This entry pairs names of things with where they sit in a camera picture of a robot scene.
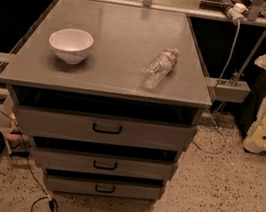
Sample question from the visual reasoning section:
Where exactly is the grey top drawer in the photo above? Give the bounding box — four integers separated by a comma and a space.
14, 105, 196, 152

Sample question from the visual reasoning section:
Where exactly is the grey drawer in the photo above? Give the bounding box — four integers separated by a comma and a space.
14, 105, 196, 152
44, 175, 165, 201
32, 145, 178, 181

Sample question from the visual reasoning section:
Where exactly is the grey drawer cabinet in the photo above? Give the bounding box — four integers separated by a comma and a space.
0, 0, 226, 212

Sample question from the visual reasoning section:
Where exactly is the grey middle drawer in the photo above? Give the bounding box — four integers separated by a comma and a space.
32, 145, 178, 181

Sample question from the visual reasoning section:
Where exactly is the grey bottom drawer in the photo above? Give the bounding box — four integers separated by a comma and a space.
44, 175, 165, 201

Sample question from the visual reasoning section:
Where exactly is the diagonal metal rod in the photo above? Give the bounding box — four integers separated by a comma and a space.
213, 0, 266, 124

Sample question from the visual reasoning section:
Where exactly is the white power strip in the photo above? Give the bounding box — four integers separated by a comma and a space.
217, 0, 248, 23

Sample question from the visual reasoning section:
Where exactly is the clear plastic water bottle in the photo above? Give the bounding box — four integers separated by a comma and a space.
139, 48, 179, 90

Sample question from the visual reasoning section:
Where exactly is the white ceramic bowl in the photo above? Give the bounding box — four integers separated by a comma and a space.
48, 28, 94, 65

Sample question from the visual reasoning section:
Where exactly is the grey metal bracket block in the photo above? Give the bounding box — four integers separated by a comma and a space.
205, 77, 250, 104

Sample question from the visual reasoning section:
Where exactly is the black floor cable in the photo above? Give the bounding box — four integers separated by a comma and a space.
0, 69, 80, 212

